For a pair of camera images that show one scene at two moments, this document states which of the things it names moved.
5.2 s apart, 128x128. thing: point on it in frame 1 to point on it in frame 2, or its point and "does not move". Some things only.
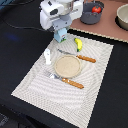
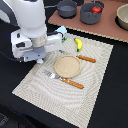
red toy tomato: (96, 9) does not move
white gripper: (59, 14) to (28, 48)
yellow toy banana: (79, 43) does not move
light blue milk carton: (60, 35) does not move
